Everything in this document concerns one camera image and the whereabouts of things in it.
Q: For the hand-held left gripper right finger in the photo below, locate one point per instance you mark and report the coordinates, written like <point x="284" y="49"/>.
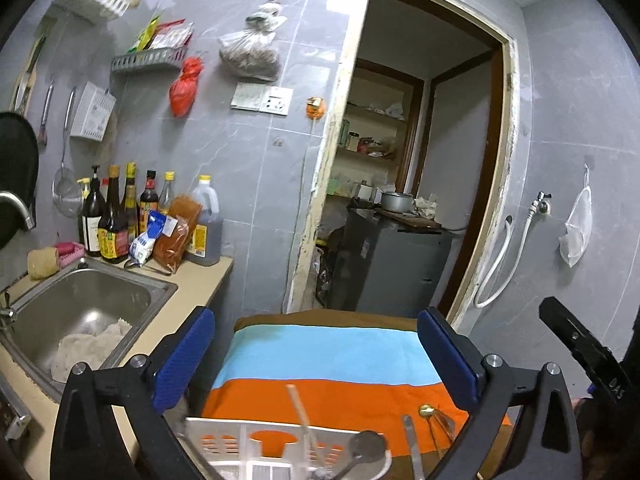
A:
<point x="447" y="355"/>

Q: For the yellow green packet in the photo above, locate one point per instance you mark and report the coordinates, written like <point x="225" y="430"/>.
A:
<point x="146" y="30"/>

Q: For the wall water tap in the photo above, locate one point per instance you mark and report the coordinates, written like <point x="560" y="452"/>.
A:
<point x="540" y="204"/>

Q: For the pink scrubber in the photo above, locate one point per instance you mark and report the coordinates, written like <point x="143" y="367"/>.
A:
<point x="70" y="250"/>

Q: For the white mesh bag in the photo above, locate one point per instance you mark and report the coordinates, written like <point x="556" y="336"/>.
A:
<point x="577" y="230"/>

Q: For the large oil jug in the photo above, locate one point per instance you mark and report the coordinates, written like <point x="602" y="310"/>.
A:
<point x="205" y="220"/>

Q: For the striped blanket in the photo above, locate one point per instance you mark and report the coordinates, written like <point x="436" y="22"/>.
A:
<point x="325" y="355"/>

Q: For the clear bottle yellow cap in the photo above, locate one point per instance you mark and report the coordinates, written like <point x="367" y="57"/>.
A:
<point x="167" y="192"/>

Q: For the white wall switch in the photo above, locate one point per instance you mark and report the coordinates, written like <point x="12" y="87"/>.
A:
<point x="246" y="96"/>

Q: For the grey wall shelf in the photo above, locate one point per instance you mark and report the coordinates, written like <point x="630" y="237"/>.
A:
<point x="150" y="60"/>

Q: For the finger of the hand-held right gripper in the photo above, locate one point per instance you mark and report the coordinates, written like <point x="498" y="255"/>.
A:
<point x="575" y="335"/>

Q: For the tall bottle yellow cap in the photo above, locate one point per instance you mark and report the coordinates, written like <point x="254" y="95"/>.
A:
<point x="131" y="200"/>

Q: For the white dish cloth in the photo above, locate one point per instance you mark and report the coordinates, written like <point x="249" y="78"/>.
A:
<point x="90" y="347"/>

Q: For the steel sink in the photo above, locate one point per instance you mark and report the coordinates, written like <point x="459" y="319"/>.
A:
<point x="75" y="300"/>

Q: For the orange spice packet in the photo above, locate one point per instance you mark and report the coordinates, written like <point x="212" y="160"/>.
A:
<point x="175" y="235"/>

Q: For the dark bottle red label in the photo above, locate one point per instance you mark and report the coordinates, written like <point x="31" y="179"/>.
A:
<point x="148" y="197"/>

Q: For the red plastic bag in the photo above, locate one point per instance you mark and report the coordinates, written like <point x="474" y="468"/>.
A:
<point x="185" y="87"/>

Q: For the red packet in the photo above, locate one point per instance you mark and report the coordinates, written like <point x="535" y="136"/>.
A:
<point x="172" y="35"/>

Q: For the yellow sponge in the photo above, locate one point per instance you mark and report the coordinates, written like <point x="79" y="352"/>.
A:
<point x="44" y="264"/>

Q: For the wooden chopstick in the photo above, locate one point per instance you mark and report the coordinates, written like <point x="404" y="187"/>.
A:
<point x="300" y="415"/>

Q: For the large metal spoon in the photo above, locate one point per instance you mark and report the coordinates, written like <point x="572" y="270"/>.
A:
<point x="367" y="449"/>

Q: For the hanging metal spatula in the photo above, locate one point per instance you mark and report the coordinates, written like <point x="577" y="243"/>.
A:
<point x="45" y="120"/>

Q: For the metal mesh strainer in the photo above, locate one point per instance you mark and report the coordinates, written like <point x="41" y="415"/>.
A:
<point x="67" y="195"/>

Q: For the blue white packet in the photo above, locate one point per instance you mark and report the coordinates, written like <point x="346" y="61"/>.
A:
<point x="147" y="237"/>

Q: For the white plastic utensil holder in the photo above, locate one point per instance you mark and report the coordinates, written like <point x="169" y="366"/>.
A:
<point x="230" y="435"/>

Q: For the orange wall hook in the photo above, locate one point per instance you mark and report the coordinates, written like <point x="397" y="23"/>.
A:
<point x="316" y="107"/>

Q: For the metal pot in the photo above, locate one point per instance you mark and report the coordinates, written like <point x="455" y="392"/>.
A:
<point x="397" y="202"/>

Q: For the gold-headed spoon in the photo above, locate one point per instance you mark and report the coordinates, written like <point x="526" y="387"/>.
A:
<point x="425" y="411"/>

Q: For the white wall box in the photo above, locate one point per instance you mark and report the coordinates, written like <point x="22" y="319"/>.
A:
<point x="92" y="110"/>

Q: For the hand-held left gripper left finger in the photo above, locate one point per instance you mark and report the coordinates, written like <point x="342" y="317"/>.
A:
<point x="182" y="355"/>

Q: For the clear bag of dried goods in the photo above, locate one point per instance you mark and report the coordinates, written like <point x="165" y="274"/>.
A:
<point x="250" y="50"/>

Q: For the hanging wooden board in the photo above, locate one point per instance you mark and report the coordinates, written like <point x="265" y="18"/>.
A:
<point x="25" y="80"/>

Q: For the black wok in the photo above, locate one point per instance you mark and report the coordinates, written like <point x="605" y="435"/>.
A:
<point x="17" y="160"/>

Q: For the metal knife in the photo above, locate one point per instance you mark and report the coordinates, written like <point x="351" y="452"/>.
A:
<point x="414" y="447"/>

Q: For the wooden shelf unit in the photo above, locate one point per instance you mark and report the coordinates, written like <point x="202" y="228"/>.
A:
<point x="370" y="130"/>

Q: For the soy sauce bottle green label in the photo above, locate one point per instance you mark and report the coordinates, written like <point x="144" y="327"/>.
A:
<point x="114" y="235"/>

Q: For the metal sink faucet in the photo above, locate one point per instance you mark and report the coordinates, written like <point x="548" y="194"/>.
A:
<point x="17" y="205"/>

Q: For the white door frame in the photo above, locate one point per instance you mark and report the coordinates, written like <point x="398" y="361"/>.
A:
<point x="320" y="185"/>

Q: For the white wall socket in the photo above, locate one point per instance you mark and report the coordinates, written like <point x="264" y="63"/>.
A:
<point x="276" y="101"/>

